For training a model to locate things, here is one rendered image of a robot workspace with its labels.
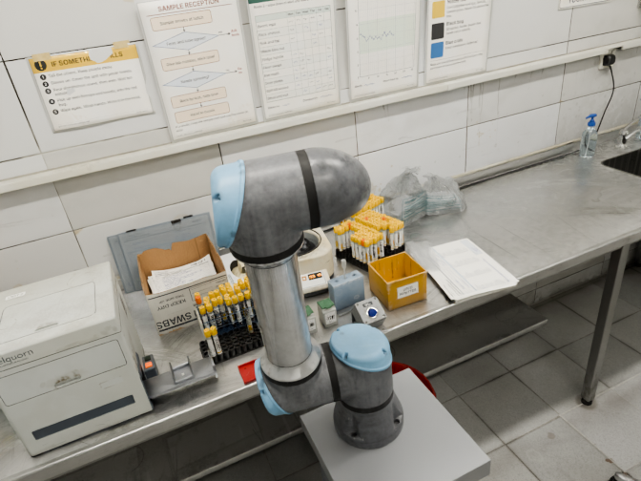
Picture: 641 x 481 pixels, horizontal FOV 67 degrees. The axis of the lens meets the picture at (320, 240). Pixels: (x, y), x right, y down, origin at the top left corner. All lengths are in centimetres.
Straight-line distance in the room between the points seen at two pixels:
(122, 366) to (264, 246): 63
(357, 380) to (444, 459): 24
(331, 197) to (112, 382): 77
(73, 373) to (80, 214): 65
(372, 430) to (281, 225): 53
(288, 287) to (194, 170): 101
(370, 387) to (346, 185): 45
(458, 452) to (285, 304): 49
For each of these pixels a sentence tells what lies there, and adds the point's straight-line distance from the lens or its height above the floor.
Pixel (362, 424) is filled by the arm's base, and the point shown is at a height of 98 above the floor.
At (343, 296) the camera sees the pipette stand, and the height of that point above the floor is 93.
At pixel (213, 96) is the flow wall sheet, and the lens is 165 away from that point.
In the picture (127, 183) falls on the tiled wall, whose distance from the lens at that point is 169.
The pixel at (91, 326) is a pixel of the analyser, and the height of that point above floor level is 117.
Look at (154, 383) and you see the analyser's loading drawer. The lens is 134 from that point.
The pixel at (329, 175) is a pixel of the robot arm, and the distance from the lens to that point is 65.
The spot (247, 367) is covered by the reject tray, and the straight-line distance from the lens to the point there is 134.
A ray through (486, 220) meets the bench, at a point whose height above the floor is 87.
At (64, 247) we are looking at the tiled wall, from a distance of 177.
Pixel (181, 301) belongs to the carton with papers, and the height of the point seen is 97.
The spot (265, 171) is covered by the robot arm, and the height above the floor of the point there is 155.
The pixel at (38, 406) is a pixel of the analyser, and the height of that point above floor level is 101.
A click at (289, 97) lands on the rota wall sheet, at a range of 173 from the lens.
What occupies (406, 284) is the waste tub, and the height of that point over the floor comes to 95.
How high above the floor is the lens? 177
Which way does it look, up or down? 29 degrees down
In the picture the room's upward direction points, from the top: 7 degrees counter-clockwise
